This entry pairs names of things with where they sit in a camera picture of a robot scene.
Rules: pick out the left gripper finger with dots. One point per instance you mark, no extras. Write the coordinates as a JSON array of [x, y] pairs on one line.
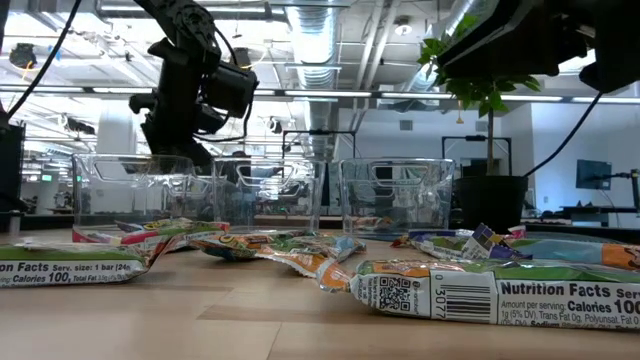
[[175, 145]]

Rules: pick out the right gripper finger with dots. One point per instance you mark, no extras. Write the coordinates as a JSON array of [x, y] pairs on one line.
[[525, 45]]

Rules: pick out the orange-ended granola bar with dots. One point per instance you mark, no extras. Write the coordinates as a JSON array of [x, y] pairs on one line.
[[377, 223], [500, 300], [565, 252], [235, 246]]

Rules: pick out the blue-ended granola bar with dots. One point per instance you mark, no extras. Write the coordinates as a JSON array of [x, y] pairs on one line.
[[450, 245]]

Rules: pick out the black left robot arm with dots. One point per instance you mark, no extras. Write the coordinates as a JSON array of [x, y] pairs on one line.
[[185, 22]]

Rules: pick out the white round column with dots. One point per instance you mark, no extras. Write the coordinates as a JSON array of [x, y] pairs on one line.
[[116, 135]]

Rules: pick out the green leafy plant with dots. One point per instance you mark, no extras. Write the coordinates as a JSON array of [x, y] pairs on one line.
[[480, 90]]

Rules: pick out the black round ceiling device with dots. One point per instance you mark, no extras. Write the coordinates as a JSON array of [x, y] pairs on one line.
[[242, 54], [22, 55]]

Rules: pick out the clear plastic bin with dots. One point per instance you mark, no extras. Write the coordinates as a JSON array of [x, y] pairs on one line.
[[270, 210], [125, 200], [400, 200]]

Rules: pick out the white ceiling sensor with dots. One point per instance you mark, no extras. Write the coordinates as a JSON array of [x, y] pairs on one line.
[[403, 27]]

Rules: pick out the dark desk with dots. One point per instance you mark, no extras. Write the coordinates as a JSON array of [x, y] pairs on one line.
[[600, 210]]

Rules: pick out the black plant pot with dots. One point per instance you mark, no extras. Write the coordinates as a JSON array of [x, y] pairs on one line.
[[490, 205]]

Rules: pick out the black upright box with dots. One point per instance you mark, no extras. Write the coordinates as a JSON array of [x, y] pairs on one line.
[[11, 165]]

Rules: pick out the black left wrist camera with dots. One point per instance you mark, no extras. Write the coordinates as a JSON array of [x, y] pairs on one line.
[[231, 90]]

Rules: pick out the black metal rack frame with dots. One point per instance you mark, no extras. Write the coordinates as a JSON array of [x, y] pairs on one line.
[[320, 132], [475, 138]]

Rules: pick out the dark wall monitor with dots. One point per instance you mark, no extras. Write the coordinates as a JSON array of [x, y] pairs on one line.
[[593, 174]]

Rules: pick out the silver ceiling duct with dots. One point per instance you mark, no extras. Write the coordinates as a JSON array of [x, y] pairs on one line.
[[315, 50]]

